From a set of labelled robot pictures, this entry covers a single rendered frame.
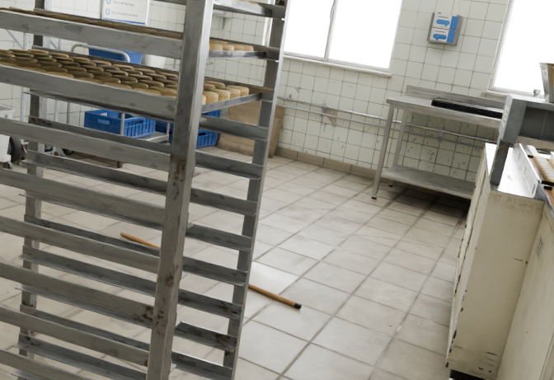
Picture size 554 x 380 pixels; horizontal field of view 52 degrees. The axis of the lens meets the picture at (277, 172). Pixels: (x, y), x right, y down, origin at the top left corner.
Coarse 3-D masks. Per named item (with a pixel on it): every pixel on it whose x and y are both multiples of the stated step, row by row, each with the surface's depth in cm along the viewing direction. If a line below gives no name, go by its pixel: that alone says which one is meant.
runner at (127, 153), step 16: (0, 128) 98; (16, 128) 97; (32, 128) 96; (48, 128) 95; (48, 144) 96; (64, 144) 95; (80, 144) 94; (96, 144) 94; (112, 144) 93; (128, 144) 92; (128, 160) 93; (144, 160) 92; (160, 160) 91; (192, 176) 90
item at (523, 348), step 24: (552, 216) 183; (552, 240) 173; (528, 264) 205; (552, 264) 165; (528, 288) 194; (552, 288) 158; (528, 312) 184; (552, 312) 151; (528, 336) 175; (552, 336) 146; (504, 360) 210; (528, 360) 167; (552, 360) 145
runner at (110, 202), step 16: (0, 176) 100; (16, 176) 99; (32, 176) 98; (48, 192) 98; (64, 192) 97; (80, 192) 96; (96, 192) 95; (112, 208) 95; (128, 208) 94; (144, 208) 94; (160, 208) 93; (192, 224) 94
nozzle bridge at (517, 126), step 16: (512, 96) 207; (528, 96) 226; (512, 112) 201; (528, 112) 207; (544, 112) 206; (512, 128) 202; (528, 128) 208; (544, 128) 206; (528, 144) 205; (544, 144) 203; (496, 160) 216; (496, 176) 217
